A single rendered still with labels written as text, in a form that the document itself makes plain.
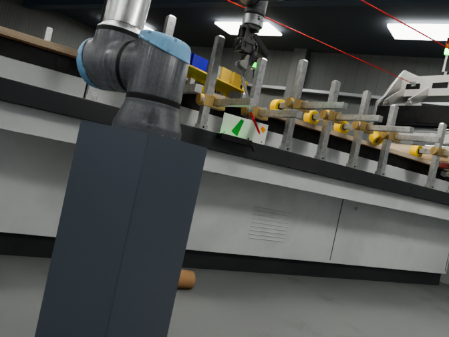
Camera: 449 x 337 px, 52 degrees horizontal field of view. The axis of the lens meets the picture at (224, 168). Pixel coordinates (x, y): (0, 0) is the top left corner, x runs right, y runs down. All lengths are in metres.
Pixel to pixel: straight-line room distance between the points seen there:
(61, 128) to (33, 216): 0.44
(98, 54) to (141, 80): 0.19
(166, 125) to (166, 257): 0.35
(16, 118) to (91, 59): 0.56
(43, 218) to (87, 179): 0.91
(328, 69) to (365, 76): 0.82
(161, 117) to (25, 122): 0.77
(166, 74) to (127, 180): 0.30
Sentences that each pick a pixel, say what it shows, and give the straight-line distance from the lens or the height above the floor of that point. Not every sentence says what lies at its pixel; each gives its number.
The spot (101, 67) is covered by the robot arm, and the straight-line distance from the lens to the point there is 1.35.
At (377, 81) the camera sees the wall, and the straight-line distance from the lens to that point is 9.67.
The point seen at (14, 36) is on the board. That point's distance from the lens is 2.01.
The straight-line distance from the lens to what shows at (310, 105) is 2.33.
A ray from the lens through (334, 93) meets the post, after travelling 2.55.
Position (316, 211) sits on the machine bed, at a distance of 2.84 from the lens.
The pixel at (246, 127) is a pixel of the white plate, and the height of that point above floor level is 0.76.
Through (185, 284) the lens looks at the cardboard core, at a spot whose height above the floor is 0.03.
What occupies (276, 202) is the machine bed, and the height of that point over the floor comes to 0.42.
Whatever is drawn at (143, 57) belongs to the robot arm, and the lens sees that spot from 1.24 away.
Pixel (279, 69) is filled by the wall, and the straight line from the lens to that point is 10.52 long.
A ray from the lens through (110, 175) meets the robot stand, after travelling 1.17.
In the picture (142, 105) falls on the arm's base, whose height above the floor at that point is 0.67.
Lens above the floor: 0.56
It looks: level
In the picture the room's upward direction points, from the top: 12 degrees clockwise
